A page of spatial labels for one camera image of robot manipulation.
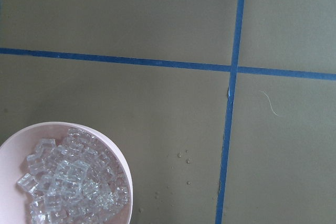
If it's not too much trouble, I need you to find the clear ice cubes pile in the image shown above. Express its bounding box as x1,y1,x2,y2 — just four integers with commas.
17,127,131,223

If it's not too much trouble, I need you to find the pink bowl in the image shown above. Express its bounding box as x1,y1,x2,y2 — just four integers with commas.
1,122,133,223

